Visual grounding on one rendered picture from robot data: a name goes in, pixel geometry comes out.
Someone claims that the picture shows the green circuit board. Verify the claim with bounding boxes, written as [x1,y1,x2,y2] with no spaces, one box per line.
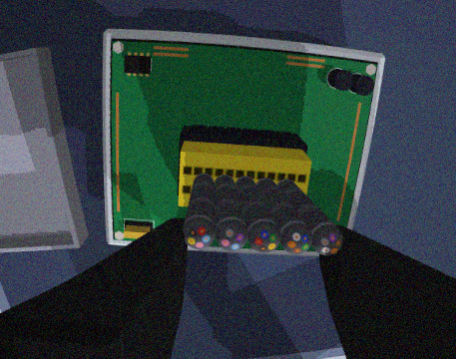
[111,40,378,242]

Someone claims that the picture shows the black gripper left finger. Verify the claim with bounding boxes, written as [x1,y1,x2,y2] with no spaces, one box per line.
[0,217,189,359]

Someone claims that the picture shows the grey tray floor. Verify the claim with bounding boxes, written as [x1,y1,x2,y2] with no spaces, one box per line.
[0,56,72,238]

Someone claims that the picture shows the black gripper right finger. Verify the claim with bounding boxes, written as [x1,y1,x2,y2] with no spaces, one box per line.
[319,225,456,359]

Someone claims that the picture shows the yellow power plug with cables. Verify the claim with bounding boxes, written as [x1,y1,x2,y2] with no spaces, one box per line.
[177,141,343,255]

